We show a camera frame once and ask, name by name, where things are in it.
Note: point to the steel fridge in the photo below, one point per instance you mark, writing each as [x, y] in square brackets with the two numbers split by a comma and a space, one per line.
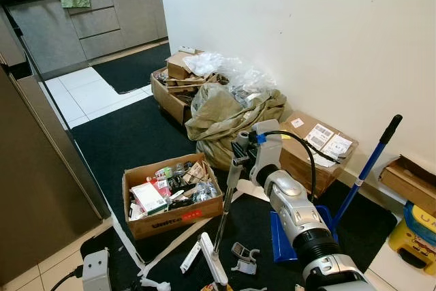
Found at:
[34, 182]

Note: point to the small black floor mat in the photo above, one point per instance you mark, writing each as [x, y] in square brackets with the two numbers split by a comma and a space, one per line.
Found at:
[133, 66]

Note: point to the open cardboard box of clutter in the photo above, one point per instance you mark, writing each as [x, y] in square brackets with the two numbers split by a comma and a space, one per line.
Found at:
[177, 221]

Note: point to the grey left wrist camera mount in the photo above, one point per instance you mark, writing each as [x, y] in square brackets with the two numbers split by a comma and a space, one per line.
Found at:
[97, 270]

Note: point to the sealed cardboard box with labels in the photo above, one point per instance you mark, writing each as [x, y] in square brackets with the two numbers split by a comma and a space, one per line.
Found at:
[317, 151]

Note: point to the large open cardboard box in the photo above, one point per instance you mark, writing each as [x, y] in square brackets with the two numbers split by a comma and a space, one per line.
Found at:
[170, 100]

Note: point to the small closed cardboard box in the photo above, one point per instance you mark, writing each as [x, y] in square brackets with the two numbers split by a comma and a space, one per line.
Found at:
[178, 66]

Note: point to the white box with green edge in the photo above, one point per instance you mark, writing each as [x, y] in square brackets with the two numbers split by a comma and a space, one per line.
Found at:
[148, 197]

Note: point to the olive woven sack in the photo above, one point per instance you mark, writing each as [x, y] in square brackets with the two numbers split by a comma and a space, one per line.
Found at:
[225, 124]

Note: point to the grey plastic bracket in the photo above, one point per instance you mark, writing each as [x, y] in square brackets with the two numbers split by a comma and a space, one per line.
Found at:
[244, 258]

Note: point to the small open cardboard box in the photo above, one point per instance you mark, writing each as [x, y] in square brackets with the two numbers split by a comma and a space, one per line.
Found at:
[409, 178]

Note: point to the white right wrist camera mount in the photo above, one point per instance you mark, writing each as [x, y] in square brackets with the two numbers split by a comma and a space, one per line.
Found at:
[269, 144]

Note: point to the red printed package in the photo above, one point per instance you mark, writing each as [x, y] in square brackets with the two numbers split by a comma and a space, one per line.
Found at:
[162, 185]

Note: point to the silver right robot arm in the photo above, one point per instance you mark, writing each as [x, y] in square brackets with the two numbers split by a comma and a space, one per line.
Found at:
[300, 219]

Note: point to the long white package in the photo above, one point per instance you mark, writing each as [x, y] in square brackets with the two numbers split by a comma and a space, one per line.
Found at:
[191, 255]

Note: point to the grey kitchen cabinets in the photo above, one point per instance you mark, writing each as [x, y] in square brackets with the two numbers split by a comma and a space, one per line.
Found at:
[95, 25]

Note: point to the long white strip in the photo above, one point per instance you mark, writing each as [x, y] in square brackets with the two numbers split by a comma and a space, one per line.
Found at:
[129, 250]

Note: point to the crumpled white tissue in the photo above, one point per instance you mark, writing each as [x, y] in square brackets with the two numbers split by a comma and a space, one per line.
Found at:
[155, 283]

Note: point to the clear plastic bag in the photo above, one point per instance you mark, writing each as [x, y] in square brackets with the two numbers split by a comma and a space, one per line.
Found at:
[231, 73]

